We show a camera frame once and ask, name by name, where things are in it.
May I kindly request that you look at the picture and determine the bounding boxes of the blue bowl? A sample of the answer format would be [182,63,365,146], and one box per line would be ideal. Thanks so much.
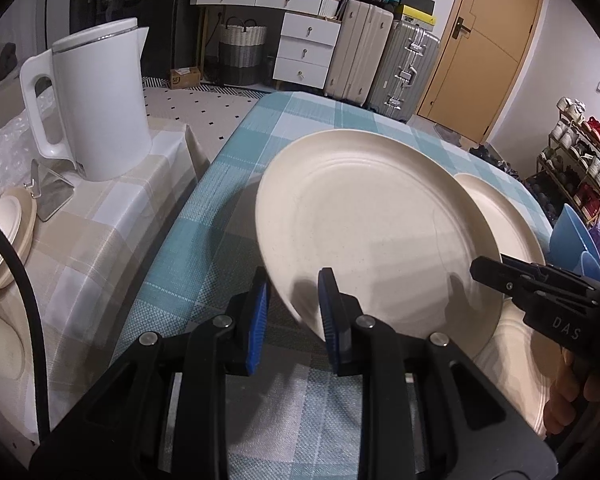
[547,204,594,271]
[577,252,600,282]

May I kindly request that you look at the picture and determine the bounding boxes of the cream plate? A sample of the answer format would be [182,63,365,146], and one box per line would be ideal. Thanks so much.
[454,174,545,264]
[254,129,503,356]
[474,300,562,437]

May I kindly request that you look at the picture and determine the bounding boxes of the person's right hand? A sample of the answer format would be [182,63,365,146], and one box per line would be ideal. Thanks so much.
[543,350,593,436]

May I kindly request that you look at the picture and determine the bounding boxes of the teal plaid tablecloth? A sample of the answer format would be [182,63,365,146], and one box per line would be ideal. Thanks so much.
[114,91,552,479]

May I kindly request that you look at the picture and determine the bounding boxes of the wooden shoe rack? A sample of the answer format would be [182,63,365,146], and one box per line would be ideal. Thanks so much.
[536,96,600,228]

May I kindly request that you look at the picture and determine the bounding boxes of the beige plaid tablecloth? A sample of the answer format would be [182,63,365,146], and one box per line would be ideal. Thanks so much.
[26,118,209,425]

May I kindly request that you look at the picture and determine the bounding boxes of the wooden door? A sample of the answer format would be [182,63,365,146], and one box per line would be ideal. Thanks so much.
[418,0,542,143]

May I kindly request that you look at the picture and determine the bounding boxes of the silver suitcase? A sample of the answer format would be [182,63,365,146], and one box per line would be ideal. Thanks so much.
[366,20,440,122]

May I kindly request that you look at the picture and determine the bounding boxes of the dotted beige rug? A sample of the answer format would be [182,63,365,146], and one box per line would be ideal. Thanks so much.
[143,77,266,168]

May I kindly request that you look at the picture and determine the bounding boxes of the brown cardboard box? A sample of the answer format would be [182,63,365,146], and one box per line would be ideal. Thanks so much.
[169,67,201,90]

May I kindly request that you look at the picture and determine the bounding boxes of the white electric kettle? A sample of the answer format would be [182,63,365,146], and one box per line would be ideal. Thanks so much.
[19,18,151,182]

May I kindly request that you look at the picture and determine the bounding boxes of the beige suitcase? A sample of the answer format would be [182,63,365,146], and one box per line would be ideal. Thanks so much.
[324,0,393,106]

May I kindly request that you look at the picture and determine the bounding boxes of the woven laundry basket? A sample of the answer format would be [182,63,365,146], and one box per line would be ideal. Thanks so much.
[219,16,268,86]

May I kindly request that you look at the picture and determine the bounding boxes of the white drawer desk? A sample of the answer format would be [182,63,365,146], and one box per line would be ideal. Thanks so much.
[190,0,340,90]

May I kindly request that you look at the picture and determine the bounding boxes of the black cable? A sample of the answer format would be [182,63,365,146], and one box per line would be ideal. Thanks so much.
[0,208,52,443]

